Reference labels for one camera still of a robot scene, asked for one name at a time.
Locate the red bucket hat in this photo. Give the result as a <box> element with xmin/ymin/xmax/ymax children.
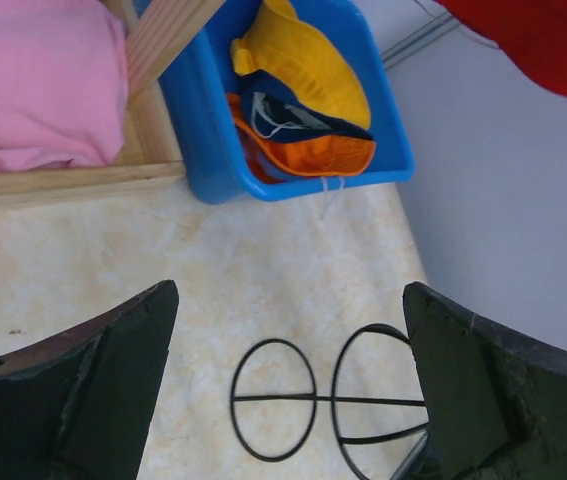
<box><xmin>440</xmin><ymin>0</ymin><xmax>567</xmax><ymax>97</ymax></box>

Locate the wooden clothes rack frame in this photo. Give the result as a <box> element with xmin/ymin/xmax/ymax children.
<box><xmin>0</xmin><ymin>1</ymin><xmax>220</xmax><ymax>208</ymax></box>

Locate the pink cloth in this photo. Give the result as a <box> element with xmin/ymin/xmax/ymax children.
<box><xmin>0</xmin><ymin>1</ymin><xmax>129</xmax><ymax>172</ymax></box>

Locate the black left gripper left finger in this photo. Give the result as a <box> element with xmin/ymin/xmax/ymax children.
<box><xmin>0</xmin><ymin>280</ymin><xmax>179</xmax><ymax>479</ymax></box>

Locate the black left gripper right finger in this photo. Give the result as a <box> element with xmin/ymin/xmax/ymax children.
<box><xmin>403</xmin><ymin>282</ymin><xmax>567</xmax><ymax>479</ymax></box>

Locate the navy blue hat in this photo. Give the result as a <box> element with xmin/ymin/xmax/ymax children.
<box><xmin>239</xmin><ymin>70</ymin><xmax>373</xmax><ymax>143</ymax></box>

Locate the orange hat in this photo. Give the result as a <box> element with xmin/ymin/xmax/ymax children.
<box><xmin>227</xmin><ymin>93</ymin><xmax>376</xmax><ymax>184</ymax></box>

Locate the black wire hat stand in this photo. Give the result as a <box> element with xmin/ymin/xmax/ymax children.
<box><xmin>229</xmin><ymin>323</ymin><xmax>429</xmax><ymax>479</ymax></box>

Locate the blue plastic bin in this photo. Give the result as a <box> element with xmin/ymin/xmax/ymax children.
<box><xmin>159</xmin><ymin>1</ymin><xmax>415</xmax><ymax>205</ymax></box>

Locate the yellow bucket hat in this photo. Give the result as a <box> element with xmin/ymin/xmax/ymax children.
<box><xmin>230</xmin><ymin>1</ymin><xmax>372</xmax><ymax>130</ymax></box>

